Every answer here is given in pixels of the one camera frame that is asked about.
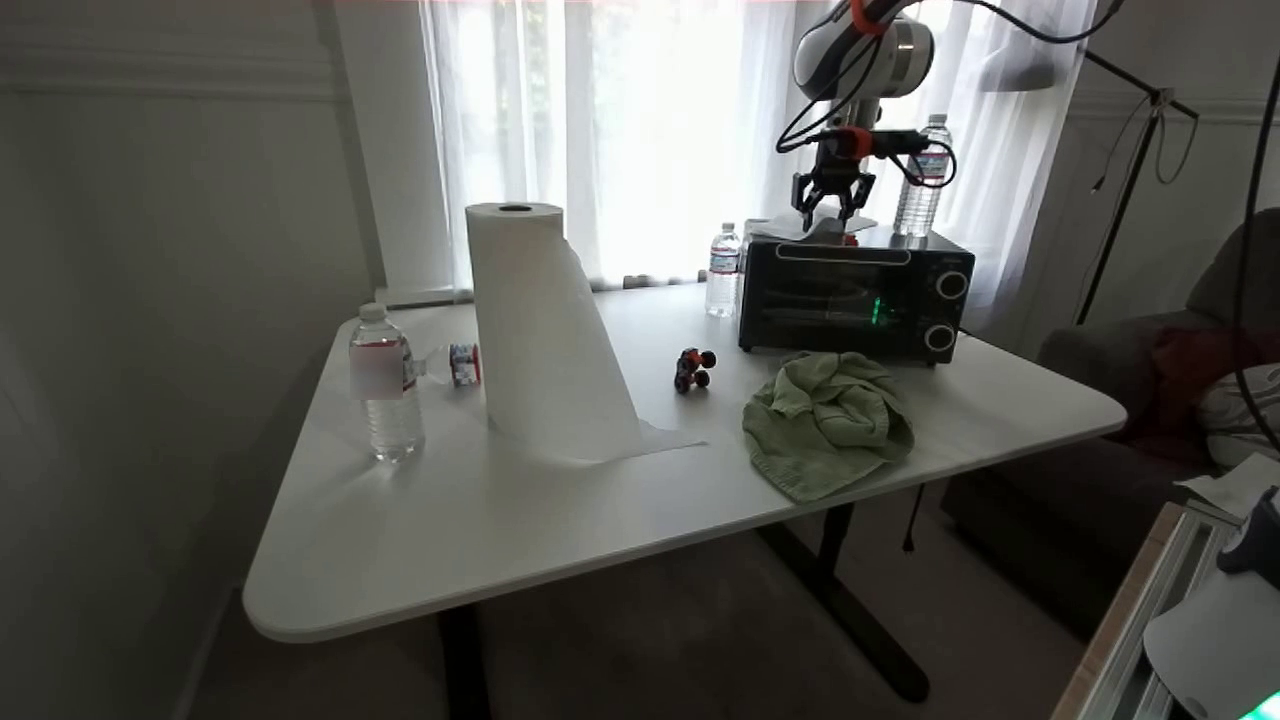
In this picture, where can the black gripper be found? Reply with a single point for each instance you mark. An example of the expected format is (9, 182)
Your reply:
(837, 163)

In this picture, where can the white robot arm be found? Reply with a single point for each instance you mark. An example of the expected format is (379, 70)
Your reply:
(865, 55)

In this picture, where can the black toaster oven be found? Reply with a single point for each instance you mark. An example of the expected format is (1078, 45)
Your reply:
(824, 303)

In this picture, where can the white paper towel roll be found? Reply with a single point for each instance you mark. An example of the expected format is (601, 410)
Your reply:
(542, 346)

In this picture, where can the small clear water bottle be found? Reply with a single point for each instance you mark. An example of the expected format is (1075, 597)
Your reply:
(726, 273)

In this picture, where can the white sheer curtain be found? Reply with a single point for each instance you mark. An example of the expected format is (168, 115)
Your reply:
(643, 132)

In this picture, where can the red black toy car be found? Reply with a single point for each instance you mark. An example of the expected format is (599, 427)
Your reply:
(693, 371)

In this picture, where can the green cloth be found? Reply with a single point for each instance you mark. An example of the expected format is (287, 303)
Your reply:
(824, 427)

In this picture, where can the black lamp stand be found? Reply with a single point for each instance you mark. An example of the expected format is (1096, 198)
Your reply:
(1125, 173)

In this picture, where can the dark sofa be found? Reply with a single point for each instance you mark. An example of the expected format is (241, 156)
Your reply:
(1066, 506)

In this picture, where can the dark red cushion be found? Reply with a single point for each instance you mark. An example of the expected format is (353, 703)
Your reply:
(1195, 372)

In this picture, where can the small printed mug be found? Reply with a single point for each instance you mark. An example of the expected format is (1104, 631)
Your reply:
(467, 366)

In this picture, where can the black table base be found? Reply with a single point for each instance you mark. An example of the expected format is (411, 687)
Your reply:
(855, 613)

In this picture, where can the white pillow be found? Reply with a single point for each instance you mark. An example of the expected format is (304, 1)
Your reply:
(1243, 412)

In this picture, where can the large red-label water bottle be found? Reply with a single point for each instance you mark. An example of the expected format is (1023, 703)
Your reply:
(387, 387)

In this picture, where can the wooden desk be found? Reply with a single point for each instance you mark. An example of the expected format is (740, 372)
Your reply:
(1095, 653)

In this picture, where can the dark grey device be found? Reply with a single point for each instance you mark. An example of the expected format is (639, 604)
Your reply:
(1259, 540)

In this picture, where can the grey round plate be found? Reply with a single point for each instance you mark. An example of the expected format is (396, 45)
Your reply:
(1223, 646)

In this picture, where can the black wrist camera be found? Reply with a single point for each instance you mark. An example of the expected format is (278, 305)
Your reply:
(905, 138)

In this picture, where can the aluminium frame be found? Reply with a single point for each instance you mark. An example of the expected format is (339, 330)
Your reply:
(1154, 600)

